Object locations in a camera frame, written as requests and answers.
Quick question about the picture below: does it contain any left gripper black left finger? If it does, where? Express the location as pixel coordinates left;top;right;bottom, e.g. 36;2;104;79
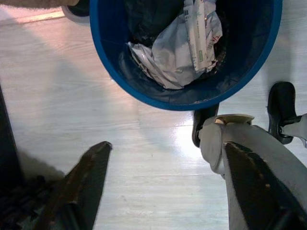
33;141;113;230

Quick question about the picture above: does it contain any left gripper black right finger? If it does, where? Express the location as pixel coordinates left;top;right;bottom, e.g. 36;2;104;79
223;141;307;230

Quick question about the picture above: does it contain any silver robot left leg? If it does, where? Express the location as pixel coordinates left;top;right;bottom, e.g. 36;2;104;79
199;114;307;230

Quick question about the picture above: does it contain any silver robot leg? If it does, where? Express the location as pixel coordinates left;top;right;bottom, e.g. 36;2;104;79
199;114;307;230
279;117;307;148

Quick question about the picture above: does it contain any silver robot right leg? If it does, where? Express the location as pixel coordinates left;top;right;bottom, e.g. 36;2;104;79
279;117;307;148

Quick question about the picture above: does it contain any black foam puzzle mat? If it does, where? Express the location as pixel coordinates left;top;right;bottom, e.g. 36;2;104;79
0;174;65;230

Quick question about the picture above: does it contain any dark furniture panel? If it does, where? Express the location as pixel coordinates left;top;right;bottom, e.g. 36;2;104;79
0;83;26;190

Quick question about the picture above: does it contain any black robot left foot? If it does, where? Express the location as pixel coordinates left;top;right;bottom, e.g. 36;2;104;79
191;103;220;148

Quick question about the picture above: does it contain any black robot foot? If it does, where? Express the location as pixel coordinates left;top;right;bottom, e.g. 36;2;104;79
267;81;303;144
191;103;220;148

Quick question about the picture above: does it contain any black robot right foot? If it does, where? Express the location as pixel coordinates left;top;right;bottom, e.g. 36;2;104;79
267;81;303;144

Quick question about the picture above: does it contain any blue round trash bin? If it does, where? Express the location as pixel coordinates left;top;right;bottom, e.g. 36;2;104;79
89;0;283;111

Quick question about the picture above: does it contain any crumpled white plastic wrapper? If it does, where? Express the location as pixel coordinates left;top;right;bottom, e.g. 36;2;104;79
128;0;224;91

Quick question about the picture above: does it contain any white green-printed paper packet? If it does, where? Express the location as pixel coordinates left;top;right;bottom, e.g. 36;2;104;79
183;0;209;74

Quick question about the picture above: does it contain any dark round white-rimmed object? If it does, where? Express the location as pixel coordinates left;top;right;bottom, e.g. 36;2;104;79
61;4;91;24

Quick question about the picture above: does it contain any black garbage bag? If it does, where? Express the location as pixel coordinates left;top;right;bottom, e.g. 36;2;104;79
124;0;185;45

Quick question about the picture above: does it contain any beige fuzzy rug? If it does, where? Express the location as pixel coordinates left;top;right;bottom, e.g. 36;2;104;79
0;0;80;12

